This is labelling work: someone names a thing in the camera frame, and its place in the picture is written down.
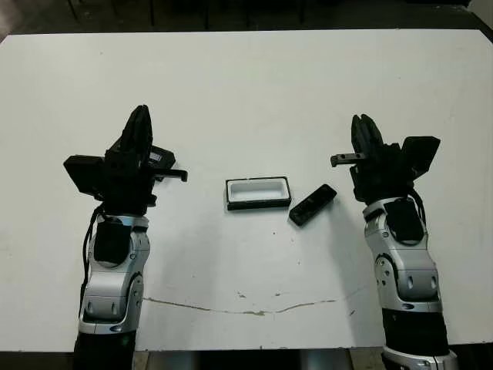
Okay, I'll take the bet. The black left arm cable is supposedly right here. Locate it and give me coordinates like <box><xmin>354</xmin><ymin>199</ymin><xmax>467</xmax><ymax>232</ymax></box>
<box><xmin>79</xmin><ymin>207</ymin><xmax>99</xmax><ymax>311</ymax></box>

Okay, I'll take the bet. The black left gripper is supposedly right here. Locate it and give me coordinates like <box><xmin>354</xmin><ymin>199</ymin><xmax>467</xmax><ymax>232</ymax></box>
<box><xmin>96</xmin><ymin>104</ymin><xmax>189</xmax><ymax>216</ymax></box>

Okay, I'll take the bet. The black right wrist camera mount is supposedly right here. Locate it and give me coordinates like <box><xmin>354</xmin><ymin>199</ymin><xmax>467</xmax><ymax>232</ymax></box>
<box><xmin>400</xmin><ymin>135</ymin><xmax>441</xmax><ymax>177</ymax></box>

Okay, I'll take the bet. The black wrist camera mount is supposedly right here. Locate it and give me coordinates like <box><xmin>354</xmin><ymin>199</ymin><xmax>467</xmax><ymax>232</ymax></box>
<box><xmin>63</xmin><ymin>154</ymin><xmax>107</xmax><ymax>201</ymax></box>
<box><xmin>400</xmin><ymin>135</ymin><xmax>441</xmax><ymax>177</ymax></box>

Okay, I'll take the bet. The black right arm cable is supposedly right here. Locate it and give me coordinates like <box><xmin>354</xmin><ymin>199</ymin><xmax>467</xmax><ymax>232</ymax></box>
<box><xmin>410</xmin><ymin>187</ymin><xmax>429</xmax><ymax>242</ymax></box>

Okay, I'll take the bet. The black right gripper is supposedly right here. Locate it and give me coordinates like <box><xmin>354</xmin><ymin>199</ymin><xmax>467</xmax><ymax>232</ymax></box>
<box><xmin>330</xmin><ymin>113</ymin><xmax>416</xmax><ymax>204</ymax></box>

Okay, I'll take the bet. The black box base white insert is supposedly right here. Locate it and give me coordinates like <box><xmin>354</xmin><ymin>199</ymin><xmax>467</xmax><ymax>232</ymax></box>
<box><xmin>224</xmin><ymin>176</ymin><xmax>292</xmax><ymax>211</ymax></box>

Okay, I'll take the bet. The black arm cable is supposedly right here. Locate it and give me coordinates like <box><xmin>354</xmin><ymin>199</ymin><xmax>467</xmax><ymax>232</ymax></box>
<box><xmin>79</xmin><ymin>207</ymin><xmax>99</xmax><ymax>311</ymax></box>
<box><xmin>410</xmin><ymin>187</ymin><xmax>429</xmax><ymax>242</ymax></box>

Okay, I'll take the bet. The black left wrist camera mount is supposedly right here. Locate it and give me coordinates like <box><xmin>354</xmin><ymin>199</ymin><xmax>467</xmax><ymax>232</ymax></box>
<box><xmin>63</xmin><ymin>154</ymin><xmax>107</xmax><ymax>201</ymax></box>

